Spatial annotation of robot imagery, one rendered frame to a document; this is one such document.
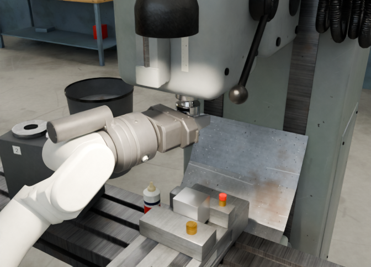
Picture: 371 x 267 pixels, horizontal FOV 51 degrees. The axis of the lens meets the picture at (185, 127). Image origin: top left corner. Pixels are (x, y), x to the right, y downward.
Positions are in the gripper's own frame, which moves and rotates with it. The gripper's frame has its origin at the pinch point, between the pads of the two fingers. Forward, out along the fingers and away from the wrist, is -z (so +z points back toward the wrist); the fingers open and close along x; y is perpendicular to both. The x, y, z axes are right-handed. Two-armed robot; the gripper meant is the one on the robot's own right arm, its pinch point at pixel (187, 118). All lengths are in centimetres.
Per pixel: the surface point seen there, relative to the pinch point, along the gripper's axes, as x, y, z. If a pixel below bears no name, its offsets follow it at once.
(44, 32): 567, 99, -220
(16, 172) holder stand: 41, 22, 20
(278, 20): -7.7, -17.7, -15.2
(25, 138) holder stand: 38.9, 12.8, 17.2
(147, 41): -4.3, -17.3, 12.3
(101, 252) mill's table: 11.6, 31.9, 14.6
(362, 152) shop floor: 56, 120, -250
